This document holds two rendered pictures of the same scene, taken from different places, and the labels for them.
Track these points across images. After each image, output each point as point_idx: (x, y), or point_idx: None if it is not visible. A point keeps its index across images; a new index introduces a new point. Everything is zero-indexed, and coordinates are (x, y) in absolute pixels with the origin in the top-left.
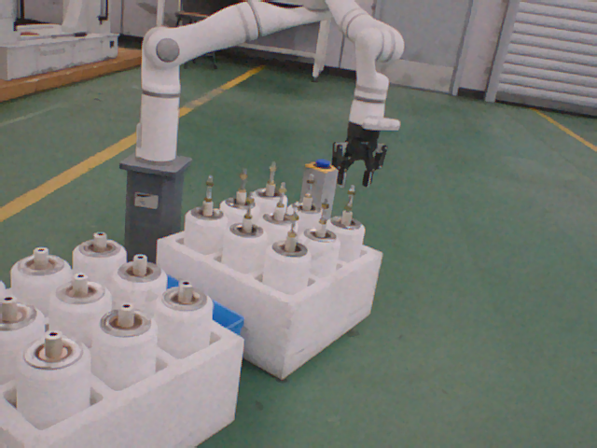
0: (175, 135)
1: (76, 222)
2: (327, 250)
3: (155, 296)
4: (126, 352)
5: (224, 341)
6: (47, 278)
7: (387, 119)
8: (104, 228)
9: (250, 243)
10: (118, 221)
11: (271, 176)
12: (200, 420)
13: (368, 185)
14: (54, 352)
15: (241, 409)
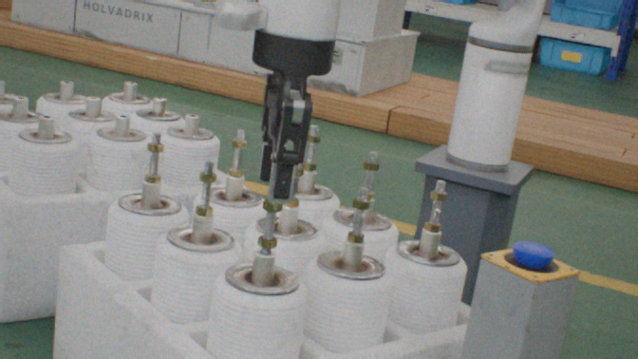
0: (477, 119)
1: (581, 316)
2: (156, 248)
3: (89, 152)
4: None
5: (11, 195)
6: (132, 115)
7: (234, 3)
8: (572, 333)
9: (195, 198)
10: (609, 349)
11: (431, 212)
12: None
13: (268, 196)
14: None
15: (17, 332)
